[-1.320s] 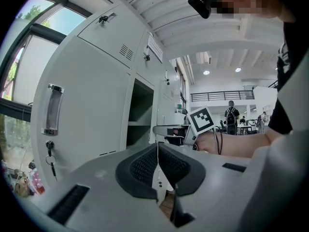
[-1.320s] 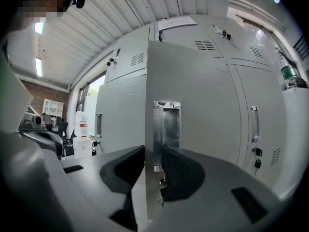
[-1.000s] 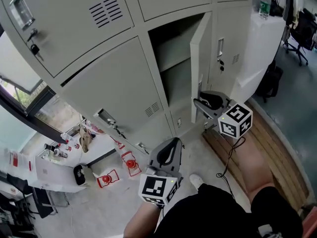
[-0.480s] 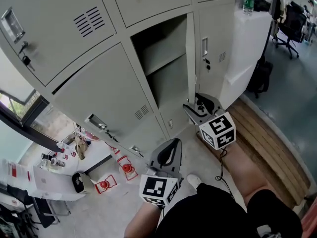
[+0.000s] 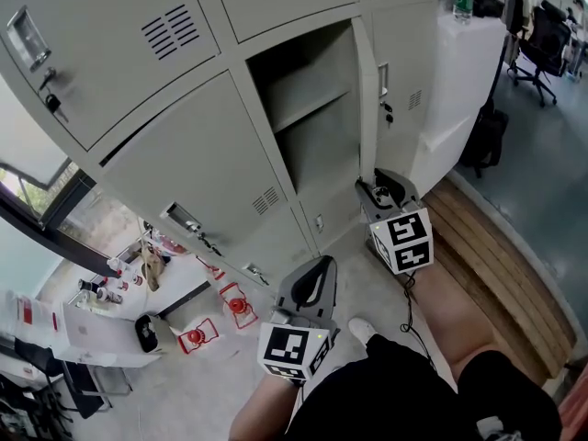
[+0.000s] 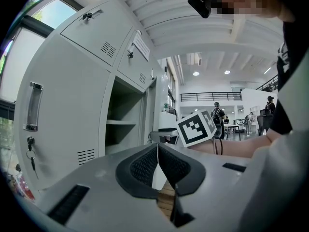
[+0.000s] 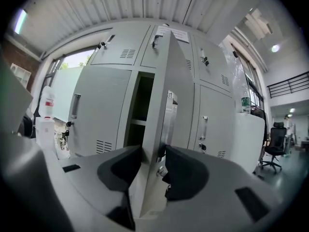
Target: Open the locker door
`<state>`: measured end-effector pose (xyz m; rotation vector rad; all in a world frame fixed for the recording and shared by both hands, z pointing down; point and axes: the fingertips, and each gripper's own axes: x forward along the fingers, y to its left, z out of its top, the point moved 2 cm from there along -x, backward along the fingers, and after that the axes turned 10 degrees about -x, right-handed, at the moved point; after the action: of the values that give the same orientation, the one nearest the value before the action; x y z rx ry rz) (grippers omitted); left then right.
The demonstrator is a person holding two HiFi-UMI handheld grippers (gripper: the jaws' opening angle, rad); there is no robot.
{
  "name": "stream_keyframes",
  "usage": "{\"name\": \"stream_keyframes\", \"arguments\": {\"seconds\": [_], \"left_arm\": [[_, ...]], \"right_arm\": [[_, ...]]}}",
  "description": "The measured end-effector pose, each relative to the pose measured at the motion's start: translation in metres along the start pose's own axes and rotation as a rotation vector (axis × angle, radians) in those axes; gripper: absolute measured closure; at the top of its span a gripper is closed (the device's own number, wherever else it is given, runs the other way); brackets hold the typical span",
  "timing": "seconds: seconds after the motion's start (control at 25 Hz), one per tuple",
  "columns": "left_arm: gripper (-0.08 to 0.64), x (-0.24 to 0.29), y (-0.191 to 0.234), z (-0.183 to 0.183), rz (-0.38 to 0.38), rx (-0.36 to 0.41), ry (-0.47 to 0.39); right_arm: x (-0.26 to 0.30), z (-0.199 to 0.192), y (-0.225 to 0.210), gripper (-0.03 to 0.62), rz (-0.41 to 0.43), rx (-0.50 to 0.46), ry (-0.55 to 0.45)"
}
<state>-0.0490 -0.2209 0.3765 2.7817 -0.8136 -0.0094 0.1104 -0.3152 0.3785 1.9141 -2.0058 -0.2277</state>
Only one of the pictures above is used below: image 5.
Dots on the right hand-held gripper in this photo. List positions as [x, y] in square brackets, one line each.
[406, 241]

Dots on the person's right forearm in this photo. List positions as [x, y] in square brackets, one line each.
[450, 320]

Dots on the person's left forearm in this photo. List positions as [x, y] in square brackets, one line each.
[262, 411]

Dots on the person's white shoe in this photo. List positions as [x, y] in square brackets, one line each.
[498, 430]
[362, 331]

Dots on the black office chair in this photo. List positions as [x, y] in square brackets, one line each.
[41, 356]
[546, 39]

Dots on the clear container red label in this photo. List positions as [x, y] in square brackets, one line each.
[32, 315]

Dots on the wooden slat platform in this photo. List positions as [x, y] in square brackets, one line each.
[496, 269]

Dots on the cluster of small bottles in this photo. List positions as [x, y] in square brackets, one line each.
[108, 292]

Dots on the person's black clothing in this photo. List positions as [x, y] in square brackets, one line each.
[390, 398]

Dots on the brown cloth bag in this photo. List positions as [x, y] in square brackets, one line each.
[155, 269]

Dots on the red clear bag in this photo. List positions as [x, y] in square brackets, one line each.
[167, 244]

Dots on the white cardboard box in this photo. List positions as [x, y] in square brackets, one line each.
[101, 338]

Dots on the black framed window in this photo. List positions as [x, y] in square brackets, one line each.
[27, 154]

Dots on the black hanging garment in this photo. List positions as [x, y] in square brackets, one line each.
[513, 3]

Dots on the black backpack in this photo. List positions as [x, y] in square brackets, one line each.
[487, 140]

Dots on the black bag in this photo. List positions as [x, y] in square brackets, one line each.
[488, 5]

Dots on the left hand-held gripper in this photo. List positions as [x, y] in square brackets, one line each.
[294, 347]

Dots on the white low ledge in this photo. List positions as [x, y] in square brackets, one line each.
[184, 276]

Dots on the black cluttered shelf rack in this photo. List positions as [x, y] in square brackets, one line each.
[18, 411]

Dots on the white device black face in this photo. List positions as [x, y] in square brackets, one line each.
[149, 333]

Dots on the grey metal locker cabinet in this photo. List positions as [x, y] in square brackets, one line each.
[174, 154]

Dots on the white counter block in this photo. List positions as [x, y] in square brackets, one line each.
[459, 85]

